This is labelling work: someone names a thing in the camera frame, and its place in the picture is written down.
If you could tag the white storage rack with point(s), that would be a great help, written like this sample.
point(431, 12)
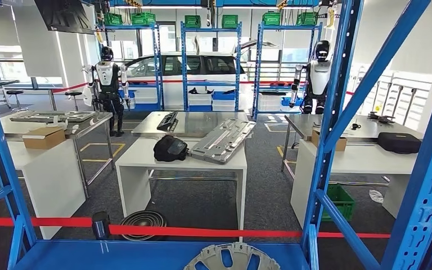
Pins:
point(402, 93)

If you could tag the black padded bag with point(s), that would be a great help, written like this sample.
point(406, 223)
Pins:
point(168, 149)

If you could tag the small black cup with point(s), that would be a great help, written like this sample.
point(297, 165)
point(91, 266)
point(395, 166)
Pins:
point(355, 126)

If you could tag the blue storage bin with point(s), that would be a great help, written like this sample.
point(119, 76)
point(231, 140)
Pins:
point(288, 101)
point(223, 95)

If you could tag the black branched car part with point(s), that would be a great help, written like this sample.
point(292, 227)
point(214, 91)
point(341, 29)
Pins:
point(381, 117)

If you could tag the white car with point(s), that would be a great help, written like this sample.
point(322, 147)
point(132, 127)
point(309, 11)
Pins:
point(171, 93)

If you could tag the black zip case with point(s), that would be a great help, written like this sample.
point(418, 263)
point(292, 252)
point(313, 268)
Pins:
point(399, 142)

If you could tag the white and black humanoid robot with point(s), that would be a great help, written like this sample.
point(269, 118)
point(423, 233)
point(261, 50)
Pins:
point(318, 76)
point(108, 78)

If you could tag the long white desk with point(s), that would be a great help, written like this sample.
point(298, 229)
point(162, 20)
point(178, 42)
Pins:
point(33, 87)

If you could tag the grey plastic wheel cover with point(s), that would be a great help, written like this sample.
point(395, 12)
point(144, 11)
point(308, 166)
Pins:
point(208, 255)

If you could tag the green plastic crate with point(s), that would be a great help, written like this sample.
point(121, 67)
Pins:
point(306, 18)
point(192, 21)
point(229, 21)
point(341, 204)
point(143, 19)
point(112, 19)
point(271, 18)

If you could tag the black barrier post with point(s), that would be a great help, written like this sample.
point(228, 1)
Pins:
point(101, 225)

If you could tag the white storage bin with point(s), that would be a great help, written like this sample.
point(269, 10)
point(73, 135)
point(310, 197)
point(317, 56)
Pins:
point(223, 105)
point(145, 97)
point(200, 100)
point(270, 101)

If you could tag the red barrier belt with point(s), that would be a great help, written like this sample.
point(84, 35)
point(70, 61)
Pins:
point(201, 232)

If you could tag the steel workbench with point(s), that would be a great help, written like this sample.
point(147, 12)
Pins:
point(197, 125)
point(301, 126)
point(87, 128)

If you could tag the clear plastic bag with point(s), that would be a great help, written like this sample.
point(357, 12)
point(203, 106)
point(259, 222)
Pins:
point(376, 196)

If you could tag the blue steel shelf rack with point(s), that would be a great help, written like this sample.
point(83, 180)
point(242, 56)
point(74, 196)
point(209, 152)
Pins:
point(182, 67)
point(331, 111)
point(157, 67)
point(257, 74)

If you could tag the black hanging car panel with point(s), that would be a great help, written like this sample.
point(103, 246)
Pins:
point(65, 15)

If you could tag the cardboard box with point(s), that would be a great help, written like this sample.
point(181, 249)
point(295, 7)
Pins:
point(341, 144)
point(44, 139)

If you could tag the white table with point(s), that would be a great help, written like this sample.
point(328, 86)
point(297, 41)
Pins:
point(52, 177)
point(368, 158)
point(145, 156)

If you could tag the black ribbed round part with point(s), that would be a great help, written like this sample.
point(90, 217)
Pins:
point(143, 219)

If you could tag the grey stamped metal panel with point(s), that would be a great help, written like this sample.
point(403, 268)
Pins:
point(52, 116)
point(220, 143)

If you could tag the black round stool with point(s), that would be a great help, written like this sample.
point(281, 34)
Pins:
point(15, 92)
point(73, 93)

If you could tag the black plastic car part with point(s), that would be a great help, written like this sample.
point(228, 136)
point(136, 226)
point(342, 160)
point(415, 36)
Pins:
point(168, 121)

